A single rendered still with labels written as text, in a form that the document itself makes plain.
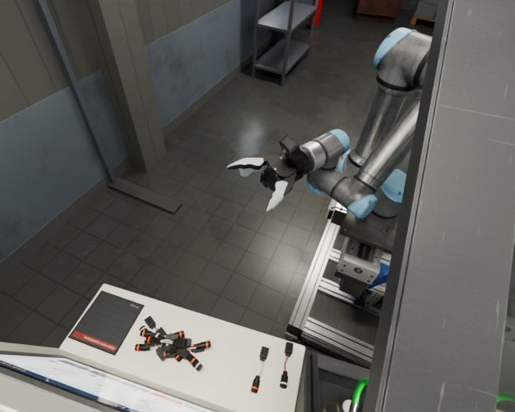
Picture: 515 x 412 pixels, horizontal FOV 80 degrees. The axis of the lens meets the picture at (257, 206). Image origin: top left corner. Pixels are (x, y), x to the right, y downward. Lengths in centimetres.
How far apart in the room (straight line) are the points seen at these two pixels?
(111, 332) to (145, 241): 145
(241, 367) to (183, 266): 139
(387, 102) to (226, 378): 92
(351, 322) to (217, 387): 115
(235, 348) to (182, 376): 16
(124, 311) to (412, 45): 112
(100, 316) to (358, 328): 139
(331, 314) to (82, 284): 164
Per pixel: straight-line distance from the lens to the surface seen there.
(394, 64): 97
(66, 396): 57
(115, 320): 110
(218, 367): 100
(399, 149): 88
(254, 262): 228
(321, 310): 195
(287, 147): 69
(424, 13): 768
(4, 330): 249
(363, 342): 193
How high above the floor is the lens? 195
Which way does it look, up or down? 48 degrees down
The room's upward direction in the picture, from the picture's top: 5 degrees clockwise
